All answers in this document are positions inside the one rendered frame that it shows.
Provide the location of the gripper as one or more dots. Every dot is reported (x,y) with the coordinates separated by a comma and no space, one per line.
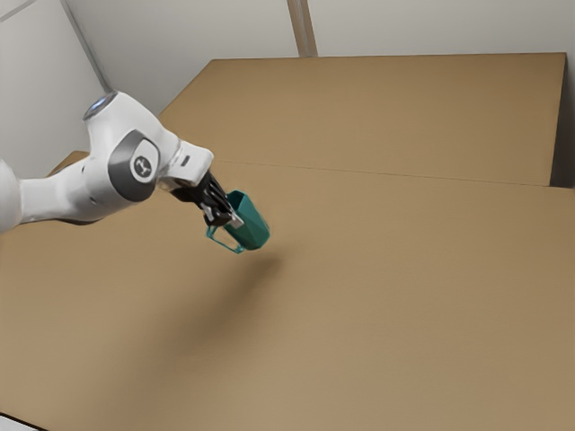
(201,190)

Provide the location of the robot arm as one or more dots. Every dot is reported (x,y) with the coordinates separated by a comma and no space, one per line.
(67,188)

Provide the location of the teal faceted mug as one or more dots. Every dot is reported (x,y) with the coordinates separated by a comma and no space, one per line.
(250,222)

